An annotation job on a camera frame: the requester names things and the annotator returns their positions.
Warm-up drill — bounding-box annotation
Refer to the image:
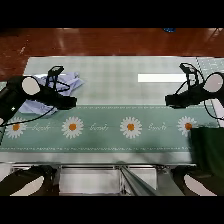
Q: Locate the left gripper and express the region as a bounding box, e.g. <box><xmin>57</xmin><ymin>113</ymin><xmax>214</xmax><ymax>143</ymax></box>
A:
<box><xmin>52</xmin><ymin>94</ymin><xmax>78</xmax><ymax>111</ymax></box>

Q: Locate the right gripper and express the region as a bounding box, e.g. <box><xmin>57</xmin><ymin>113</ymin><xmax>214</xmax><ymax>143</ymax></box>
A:
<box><xmin>164</xmin><ymin>92</ymin><xmax>188</xmax><ymax>110</ymax></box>

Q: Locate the light blue shirt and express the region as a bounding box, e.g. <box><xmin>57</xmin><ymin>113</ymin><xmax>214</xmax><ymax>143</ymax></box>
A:
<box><xmin>18</xmin><ymin>71</ymin><xmax>85</xmax><ymax>118</ymax></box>

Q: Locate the dark green garment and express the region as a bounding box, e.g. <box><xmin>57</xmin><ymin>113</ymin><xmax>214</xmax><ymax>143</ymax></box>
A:
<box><xmin>189</xmin><ymin>125</ymin><xmax>224</xmax><ymax>178</ymax></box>

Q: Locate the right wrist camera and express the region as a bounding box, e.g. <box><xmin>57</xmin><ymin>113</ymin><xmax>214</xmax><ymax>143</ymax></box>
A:
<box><xmin>178</xmin><ymin>62</ymin><xmax>205</xmax><ymax>88</ymax></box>

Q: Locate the silver frame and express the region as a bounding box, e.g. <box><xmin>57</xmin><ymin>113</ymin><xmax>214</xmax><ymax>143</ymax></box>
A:
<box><xmin>0</xmin><ymin>161</ymin><xmax>198</xmax><ymax>197</ymax></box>

